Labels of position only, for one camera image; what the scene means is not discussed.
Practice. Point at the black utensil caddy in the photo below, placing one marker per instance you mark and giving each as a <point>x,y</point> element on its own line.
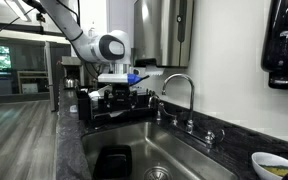
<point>84,106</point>

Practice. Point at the black plastic lunchbox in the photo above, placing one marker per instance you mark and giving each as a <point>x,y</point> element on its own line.
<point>112,163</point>

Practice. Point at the white bowl with food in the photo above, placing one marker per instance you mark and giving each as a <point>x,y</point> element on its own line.
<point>267,160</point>

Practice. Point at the black horizontal beam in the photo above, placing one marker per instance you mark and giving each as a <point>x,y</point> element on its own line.
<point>17,27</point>

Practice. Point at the sink drain strainer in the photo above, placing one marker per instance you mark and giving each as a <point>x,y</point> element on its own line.
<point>156,175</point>

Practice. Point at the steel kettle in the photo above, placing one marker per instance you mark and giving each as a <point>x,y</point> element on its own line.
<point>70,83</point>

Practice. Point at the small clear lid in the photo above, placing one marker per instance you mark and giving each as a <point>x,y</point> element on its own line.
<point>73,108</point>

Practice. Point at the ceiling light fixture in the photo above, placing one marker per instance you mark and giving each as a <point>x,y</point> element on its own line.
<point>17,10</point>

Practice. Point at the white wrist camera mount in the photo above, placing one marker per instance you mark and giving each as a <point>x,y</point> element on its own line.
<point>114,78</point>

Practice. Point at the steel paper towel dispenser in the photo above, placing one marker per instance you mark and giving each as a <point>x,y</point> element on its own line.
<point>164,33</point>

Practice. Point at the white shelf unit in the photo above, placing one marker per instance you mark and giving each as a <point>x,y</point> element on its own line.
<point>29,88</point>

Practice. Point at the black wall soap dispenser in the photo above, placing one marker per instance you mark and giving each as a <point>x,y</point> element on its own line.
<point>284,40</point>

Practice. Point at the chrome sink faucet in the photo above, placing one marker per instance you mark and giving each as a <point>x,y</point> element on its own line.
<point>192,103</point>

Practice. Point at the white paper towel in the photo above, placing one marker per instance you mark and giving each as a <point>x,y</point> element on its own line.
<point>155,71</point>

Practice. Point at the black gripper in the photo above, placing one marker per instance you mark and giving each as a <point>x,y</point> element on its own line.
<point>121,92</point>

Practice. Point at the black overhead boom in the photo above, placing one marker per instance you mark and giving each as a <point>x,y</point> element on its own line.
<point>34,4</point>

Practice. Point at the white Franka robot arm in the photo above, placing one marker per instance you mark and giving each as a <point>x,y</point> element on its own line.
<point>84,46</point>

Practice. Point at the stainless steel sink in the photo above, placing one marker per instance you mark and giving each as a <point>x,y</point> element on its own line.
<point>170,146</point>

